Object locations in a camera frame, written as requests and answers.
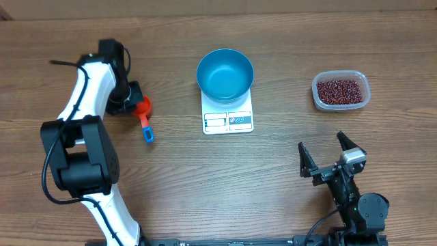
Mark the teal plastic bowl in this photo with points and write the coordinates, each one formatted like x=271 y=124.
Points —
x=225 y=75

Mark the red measuring scoop blue handle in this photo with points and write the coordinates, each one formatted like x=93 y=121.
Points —
x=143 y=111

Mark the clear plastic food container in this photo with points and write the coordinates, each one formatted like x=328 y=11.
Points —
x=355 y=75

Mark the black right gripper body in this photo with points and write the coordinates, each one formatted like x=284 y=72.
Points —
x=322 y=174

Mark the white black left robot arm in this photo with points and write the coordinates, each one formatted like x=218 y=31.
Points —
x=79 y=152

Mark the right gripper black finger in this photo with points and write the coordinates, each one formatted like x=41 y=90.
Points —
x=345 y=142
x=307 y=164

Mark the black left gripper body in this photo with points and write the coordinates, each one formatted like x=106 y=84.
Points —
x=124 y=97

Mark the red adzuki beans in container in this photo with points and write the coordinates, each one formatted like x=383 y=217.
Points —
x=339 y=92

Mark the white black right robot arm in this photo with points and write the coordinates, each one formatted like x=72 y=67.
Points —
x=363 y=216

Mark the white digital kitchen scale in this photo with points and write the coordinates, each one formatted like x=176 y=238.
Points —
x=219 y=118

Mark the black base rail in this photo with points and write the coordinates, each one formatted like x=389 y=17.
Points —
x=235 y=242

